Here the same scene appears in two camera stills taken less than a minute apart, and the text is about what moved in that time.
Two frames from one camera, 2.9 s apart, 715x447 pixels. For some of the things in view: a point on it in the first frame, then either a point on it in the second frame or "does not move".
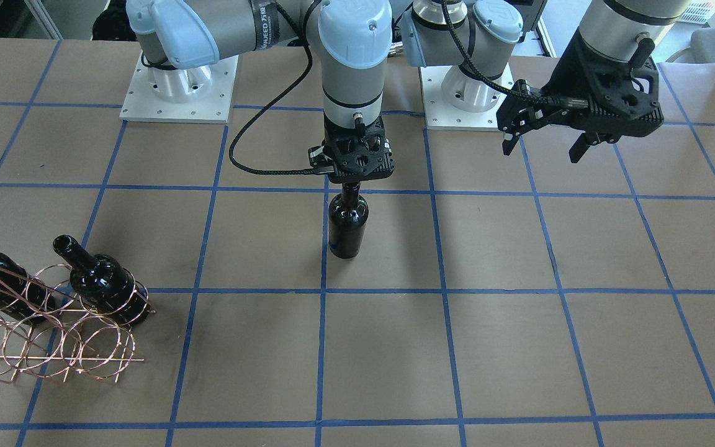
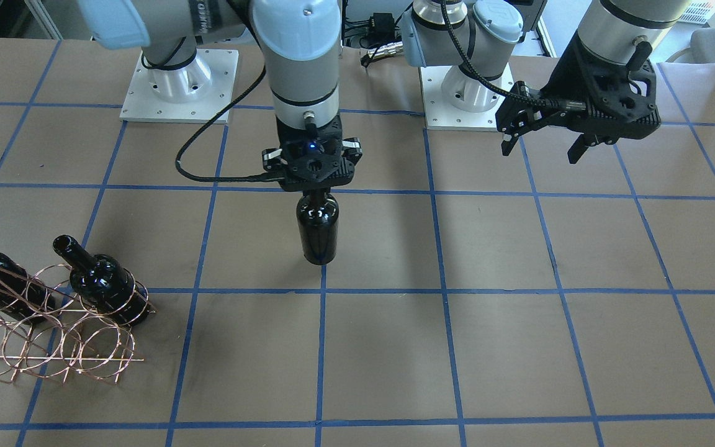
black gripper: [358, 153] to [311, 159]
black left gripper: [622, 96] does not move
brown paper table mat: [521, 298] does not move
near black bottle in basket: [105, 283] does not move
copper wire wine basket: [48, 324] does not move
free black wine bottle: [347, 217] to [318, 213]
